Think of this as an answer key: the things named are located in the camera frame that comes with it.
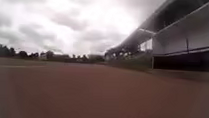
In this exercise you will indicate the large grey building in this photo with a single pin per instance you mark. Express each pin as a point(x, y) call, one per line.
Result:
point(180, 34)

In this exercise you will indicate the row of trees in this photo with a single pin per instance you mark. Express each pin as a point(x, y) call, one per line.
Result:
point(12, 52)

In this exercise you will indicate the reddish brown paved ground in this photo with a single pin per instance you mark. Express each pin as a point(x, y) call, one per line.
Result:
point(91, 94)

